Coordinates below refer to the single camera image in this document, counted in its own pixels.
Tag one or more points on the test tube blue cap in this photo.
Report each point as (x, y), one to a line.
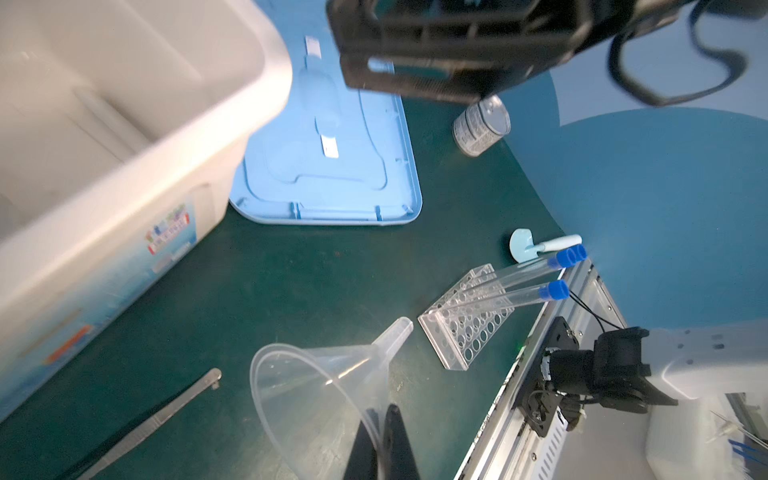
(496, 281)
(551, 291)

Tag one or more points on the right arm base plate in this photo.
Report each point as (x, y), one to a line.
(537, 399)

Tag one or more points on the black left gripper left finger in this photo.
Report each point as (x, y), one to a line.
(363, 459)

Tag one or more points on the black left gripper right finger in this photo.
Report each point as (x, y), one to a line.
(398, 461)

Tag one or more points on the light blue brush white handle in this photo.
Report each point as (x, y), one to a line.
(523, 248)

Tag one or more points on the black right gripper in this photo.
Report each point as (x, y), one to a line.
(465, 51)

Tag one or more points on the clear acrylic test tube rack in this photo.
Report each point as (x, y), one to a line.
(457, 338)

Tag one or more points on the white plastic storage bin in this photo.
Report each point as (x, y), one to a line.
(122, 126)

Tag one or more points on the metal tweezers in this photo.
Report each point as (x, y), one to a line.
(148, 426)

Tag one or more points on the light blue plastic lid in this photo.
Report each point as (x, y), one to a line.
(334, 155)

